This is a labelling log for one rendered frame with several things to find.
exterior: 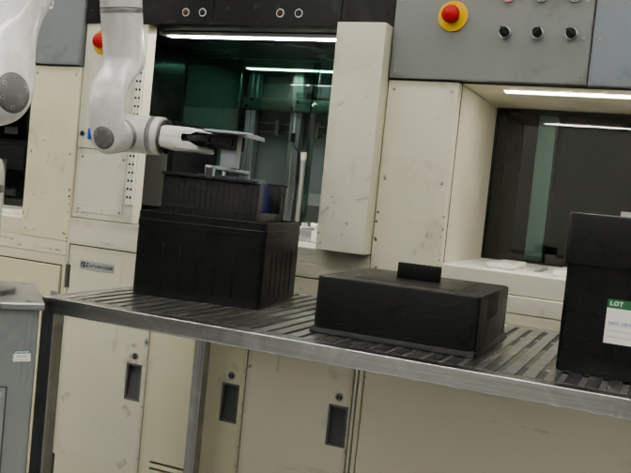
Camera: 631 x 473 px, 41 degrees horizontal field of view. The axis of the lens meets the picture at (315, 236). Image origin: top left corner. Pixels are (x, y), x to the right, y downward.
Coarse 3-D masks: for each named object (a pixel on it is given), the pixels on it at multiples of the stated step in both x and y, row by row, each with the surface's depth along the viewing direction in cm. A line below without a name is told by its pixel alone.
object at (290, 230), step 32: (160, 224) 170; (192, 224) 168; (224, 224) 167; (256, 224) 165; (288, 224) 181; (160, 256) 170; (192, 256) 169; (224, 256) 167; (256, 256) 166; (288, 256) 184; (160, 288) 170; (192, 288) 169; (224, 288) 167; (256, 288) 166; (288, 288) 186
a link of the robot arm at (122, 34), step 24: (120, 24) 177; (120, 48) 178; (144, 48) 183; (120, 72) 177; (96, 96) 175; (120, 96) 175; (96, 120) 175; (120, 120) 175; (96, 144) 176; (120, 144) 176
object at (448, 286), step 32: (320, 288) 146; (352, 288) 143; (384, 288) 141; (416, 288) 140; (448, 288) 144; (480, 288) 150; (320, 320) 146; (352, 320) 144; (384, 320) 141; (416, 320) 139; (448, 320) 137; (480, 320) 137; (448, 352) 137; (480, 352) 139
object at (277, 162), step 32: (224, 0) 212; (256, 0) 208; (288, 0) 205; (320, 0) 201; (256, 128) 305; (288, 128) 304; (320, 128) 299; (256, 160) 309; (288, 160) 298; (320, 160) 299; (288, 192) 298; (320, 192) 299
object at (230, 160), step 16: (240, 144) 181; (224, 160) 179; (176, 176) 172; (192, 176) 170; (208, 176) 169; (240, 176) 191; (176, 192) 172; (192, 192) 172; (208, 192) 171; (224, 192) 170; (240, 192) 169; (256, 192) 168; (272, 192) 189; (176, 208) 172; (192, 208) 172; (208, 208) 171; (224, 208) 170; (240, 208) 169; (256, 208) 170; (272, 208) 188
